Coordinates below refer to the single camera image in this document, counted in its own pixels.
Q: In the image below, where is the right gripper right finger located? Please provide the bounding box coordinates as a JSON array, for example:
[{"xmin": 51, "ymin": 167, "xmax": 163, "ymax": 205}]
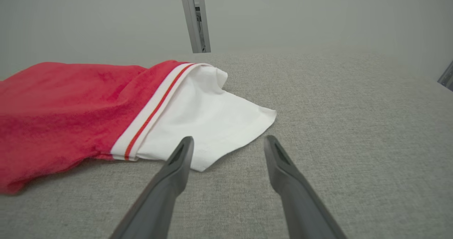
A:
[{"xmin": 264, "ymin": 135, "xmax": 347, "ymax": 239}]

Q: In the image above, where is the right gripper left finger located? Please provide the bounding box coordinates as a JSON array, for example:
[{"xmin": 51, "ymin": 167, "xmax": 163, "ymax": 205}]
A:
[{"xmin": 108, "ymin": 136, "xmax": 195, "ymax": 239}]

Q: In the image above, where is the red jersey with white sleeves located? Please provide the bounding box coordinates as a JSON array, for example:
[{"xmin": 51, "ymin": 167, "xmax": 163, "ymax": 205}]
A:
[{"xmin": 0, "ymin": 59, "xmax": 277, "ymax": 196}]

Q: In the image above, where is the grey metal partition leg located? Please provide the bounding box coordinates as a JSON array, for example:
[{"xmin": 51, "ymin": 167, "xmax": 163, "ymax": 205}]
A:
[{"xmin": 437, "ymin": 59, "xmax": 453, "ymax": 92}]

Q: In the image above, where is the grey metal partition post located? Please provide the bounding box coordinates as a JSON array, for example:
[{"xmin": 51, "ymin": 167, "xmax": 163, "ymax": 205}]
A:
[{"xmin": 178, "ymin": 0, "xmax": 212, "ymax": 54}]

